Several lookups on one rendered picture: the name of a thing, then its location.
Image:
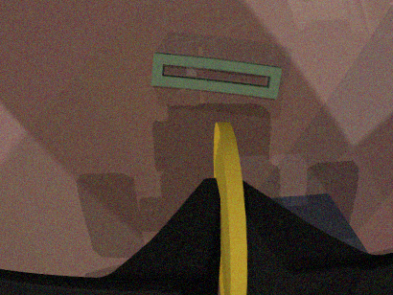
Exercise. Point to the dark grey box body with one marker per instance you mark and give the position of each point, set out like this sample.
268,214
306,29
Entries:
321,212

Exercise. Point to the gold coin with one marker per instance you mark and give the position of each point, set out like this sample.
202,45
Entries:
233,251

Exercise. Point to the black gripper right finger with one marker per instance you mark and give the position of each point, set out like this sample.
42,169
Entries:
287,256

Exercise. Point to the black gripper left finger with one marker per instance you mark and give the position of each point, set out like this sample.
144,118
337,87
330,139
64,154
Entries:
182,259

